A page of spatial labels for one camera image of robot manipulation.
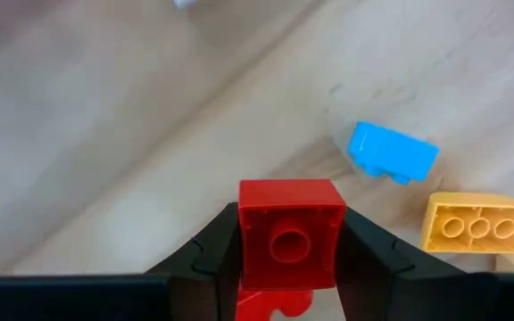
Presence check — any blue toy block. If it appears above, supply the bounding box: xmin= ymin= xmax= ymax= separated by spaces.
xmin=347 ymin=120 xmax=441 ymax=186

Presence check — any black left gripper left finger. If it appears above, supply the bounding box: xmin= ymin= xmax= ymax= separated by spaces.
xmin=144 ymin=202 xmax=244 ymax=321

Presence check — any red square toy block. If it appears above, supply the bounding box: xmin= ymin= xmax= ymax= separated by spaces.
xmin=237 ymin=178 xmax=348 ymax=292

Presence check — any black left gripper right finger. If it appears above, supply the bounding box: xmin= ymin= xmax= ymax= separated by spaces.
xmin=334 ymin=206 xmax=500 ymax=321

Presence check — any yellow bowl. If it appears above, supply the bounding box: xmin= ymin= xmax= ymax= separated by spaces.
xmin=419 ymin=191 xmax=514 ymax=255

